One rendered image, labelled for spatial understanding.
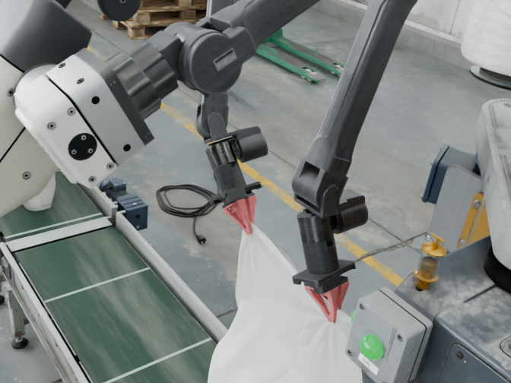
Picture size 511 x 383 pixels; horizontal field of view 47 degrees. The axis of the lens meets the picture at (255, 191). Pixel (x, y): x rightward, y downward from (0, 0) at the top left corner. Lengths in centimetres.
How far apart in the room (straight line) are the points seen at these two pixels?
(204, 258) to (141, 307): 92
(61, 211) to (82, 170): 185
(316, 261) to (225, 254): 198
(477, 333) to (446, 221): 48
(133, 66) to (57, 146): 13
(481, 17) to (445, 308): 41
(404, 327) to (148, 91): 40
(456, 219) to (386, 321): 49
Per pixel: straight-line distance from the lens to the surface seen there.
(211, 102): 126
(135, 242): 238
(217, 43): 77
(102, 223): 251
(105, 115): 73
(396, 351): 69
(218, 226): 319
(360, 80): 96
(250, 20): 81
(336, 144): 97
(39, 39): 84
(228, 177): 125
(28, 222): 254
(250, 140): 128
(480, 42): 91
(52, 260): 232
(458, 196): 113
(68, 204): 263
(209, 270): 288
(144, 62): 76
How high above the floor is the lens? 176
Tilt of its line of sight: 30 degrees down
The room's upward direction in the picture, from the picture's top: 7 degrees clockwise
